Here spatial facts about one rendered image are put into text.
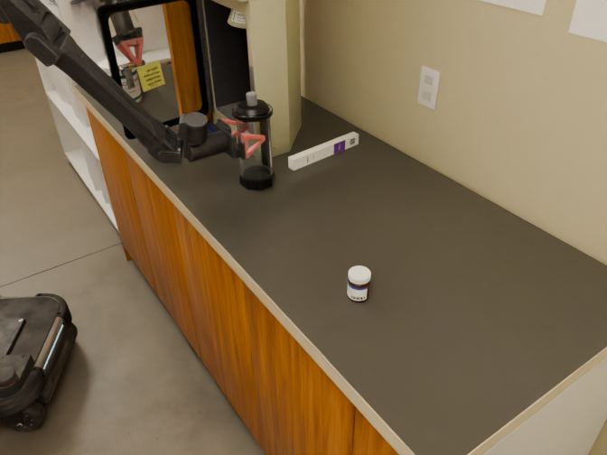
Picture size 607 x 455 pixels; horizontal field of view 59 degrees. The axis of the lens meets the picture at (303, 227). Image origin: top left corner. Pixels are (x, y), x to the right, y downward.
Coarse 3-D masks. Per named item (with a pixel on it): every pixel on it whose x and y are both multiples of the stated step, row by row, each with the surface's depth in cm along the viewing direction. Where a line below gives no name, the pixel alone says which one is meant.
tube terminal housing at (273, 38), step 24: (216, 0) 154; (264, 0) 141; (288, 0) 149; (264, 24) 145; (288, 24) 152; (264, 48) 148; (288, 48) 155; (264, 72) 152; (288, 72) 158; (264, 96) 156; (288, 96) 161; (216, 120) 185; (288, 120) 165; (288, 144) 170
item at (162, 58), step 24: (120, 24) 151; (144, 24) 155; (168, 24) 160; (120, 48) 154; (144, 48) 158; (168, 48) 163; (192, 48) 169; (120, 72) 157; (144, 72) 162; (168, 72) 167; (192, 72) 172; (144, 96) 165; (168, 96) 170; (192, 96) 176; (168, 120) 174
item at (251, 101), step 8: (248, 96) 140; (256, 96) 141; (240, 104) 143; (248, 104) 141; (256, 104) 142; (264, 104) 143; (240, 112) 141; (248, 112) 140; (256, 112) 140; (264, 112) 141
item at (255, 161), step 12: (240, 120) 140; (264, 120) 142; (240, 132) 144; (252, 132) 142; (264, 132) 144; (252, 144) 145; (264, 144) 146; (252, 156) 147; (264, 156) 148; (240, 168) 152; (252, 168) 149; (264, 168) 150; (252, 180) 151
